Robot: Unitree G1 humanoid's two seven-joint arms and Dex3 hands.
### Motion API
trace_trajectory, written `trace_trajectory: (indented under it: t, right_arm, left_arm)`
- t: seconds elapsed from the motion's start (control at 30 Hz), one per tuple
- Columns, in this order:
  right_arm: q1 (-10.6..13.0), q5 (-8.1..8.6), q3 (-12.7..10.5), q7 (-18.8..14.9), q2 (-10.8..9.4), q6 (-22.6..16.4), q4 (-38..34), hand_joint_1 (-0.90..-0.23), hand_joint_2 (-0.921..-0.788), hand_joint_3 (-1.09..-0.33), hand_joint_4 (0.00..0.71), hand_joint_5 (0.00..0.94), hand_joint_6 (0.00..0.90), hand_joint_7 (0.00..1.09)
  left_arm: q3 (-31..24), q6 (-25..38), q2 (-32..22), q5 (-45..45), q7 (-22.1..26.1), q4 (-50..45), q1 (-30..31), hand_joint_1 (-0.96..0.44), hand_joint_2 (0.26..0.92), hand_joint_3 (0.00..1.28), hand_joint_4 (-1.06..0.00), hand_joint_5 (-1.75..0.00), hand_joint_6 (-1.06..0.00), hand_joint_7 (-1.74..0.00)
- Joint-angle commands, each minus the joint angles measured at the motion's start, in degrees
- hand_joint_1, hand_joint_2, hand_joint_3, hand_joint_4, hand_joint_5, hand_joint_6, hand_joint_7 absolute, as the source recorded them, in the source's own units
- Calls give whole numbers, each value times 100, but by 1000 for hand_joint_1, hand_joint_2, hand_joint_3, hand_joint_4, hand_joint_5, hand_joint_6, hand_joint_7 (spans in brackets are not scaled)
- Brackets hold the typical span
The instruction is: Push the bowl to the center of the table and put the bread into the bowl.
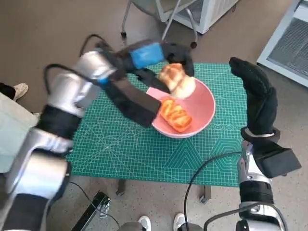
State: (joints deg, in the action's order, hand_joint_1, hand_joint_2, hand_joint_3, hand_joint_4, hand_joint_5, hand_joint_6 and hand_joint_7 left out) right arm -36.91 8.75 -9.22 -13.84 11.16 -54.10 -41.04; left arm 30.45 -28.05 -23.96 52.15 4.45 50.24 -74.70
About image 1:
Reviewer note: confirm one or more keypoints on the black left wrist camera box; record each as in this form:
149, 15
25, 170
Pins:
134, 103

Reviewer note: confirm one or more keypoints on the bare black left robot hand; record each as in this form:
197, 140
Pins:
146, 55

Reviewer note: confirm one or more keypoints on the white mesh cabinet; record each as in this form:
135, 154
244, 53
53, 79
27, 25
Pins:
288, 48
216, 12

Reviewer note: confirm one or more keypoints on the black metal stand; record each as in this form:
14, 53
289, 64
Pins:
93, 209

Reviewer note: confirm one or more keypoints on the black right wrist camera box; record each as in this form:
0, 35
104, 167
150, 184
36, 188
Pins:
276, 161

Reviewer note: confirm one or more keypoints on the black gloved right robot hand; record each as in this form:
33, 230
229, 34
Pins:
260, 103

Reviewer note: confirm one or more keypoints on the green cutting mat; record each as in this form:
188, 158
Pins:
120, 149

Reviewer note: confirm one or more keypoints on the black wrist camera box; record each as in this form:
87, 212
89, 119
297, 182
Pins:
134, 103
276, 161

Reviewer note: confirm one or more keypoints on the white right robot foot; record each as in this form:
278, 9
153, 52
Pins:
180, 221

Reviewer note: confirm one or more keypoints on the person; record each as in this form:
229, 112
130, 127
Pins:
19, 90
9, 125

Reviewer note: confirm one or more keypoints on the pink bowl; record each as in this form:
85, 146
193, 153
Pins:
204, 110

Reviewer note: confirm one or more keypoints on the grey table leg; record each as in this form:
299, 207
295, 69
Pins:
205, 193
121, 187

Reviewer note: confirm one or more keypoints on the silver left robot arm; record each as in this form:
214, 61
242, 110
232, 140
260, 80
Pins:
62, 96

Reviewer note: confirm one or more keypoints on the round toy bread bun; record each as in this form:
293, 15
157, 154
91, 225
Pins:
178, 79

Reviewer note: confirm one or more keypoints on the grey wheeled chair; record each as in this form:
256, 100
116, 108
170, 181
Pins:
168, 21

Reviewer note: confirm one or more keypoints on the braided toy bread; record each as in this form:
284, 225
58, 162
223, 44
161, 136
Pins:
176, 115

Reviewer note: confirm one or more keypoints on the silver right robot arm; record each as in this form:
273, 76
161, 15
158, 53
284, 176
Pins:
255, 192

